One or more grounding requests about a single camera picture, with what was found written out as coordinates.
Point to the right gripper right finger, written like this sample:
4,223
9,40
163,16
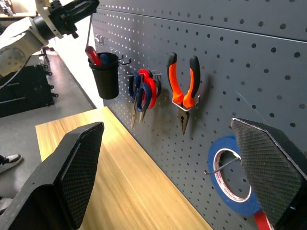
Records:
271,172

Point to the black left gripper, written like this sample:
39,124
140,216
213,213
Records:
63,21

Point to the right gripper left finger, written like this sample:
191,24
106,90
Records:
55,182

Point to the orange black needle-nose pliers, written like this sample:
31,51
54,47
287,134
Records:
176,91

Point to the grey pegboard wall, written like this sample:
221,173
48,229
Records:
239,72

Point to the silver pegboard hook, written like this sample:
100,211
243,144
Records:
100,40

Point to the blue tape roll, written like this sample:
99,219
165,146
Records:
242,209

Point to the white black sneaker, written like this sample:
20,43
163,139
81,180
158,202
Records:
10,161

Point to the red tape roll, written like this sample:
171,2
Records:
261,221

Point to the silver tape hook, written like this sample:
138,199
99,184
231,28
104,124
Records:
220,167

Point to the black double pegboard hook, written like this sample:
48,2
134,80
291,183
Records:
124,62

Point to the black hanging cup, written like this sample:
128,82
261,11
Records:
106,81

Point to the silver scissors hook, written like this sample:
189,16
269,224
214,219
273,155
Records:
156,74

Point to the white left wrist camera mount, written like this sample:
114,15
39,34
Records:
45,14

